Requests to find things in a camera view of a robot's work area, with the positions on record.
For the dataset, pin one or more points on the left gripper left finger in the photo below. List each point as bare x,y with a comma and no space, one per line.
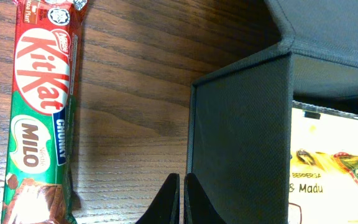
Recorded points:
165,207

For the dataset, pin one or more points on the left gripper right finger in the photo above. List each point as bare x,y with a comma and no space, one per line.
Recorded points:
197,207

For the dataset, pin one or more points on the dark green box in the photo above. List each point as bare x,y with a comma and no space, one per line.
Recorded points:
239,124

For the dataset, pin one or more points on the yellow snack bag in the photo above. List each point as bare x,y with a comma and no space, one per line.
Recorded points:
323,183

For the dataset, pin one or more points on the KitKat Milo chunky bar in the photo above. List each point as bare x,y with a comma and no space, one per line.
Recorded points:
38,185

